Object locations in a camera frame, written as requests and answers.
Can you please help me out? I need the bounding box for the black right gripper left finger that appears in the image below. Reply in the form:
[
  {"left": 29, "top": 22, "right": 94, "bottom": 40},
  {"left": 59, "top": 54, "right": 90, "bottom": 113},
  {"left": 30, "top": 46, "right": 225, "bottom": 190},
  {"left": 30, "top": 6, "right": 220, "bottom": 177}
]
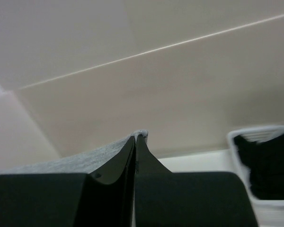
[{"left": 0, "top": 137, "right": 135, "bottom": 227}]

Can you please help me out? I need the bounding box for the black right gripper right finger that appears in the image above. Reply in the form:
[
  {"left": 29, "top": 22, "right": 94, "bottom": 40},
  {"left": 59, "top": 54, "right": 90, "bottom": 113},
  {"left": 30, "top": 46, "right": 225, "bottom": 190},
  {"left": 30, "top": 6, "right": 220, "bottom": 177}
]
[{"left": 134, "top": 135, "right": 258, "bottom": 227}]

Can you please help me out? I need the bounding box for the grey tank top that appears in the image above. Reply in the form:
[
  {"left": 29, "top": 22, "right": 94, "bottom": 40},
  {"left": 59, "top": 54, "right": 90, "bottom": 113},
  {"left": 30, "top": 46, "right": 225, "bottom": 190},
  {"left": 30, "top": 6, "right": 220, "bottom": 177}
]
[{"left": 0, "top": 130, "right": 148, "bottom": 175}]

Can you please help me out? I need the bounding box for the black tank top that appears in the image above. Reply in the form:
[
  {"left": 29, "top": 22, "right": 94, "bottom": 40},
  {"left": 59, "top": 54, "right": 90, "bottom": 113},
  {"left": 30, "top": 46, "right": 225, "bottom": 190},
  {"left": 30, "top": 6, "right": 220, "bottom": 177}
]
[{"left": 233, "top": 134, "right": 284, "bottom": 200}]

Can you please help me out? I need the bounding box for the white plastic basket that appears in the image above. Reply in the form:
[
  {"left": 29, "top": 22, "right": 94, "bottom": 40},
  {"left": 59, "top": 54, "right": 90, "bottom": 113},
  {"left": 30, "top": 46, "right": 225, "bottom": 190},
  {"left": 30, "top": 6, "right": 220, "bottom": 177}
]
[{"left": 227, "top": 125, "right": 284, "bottom": 227}]

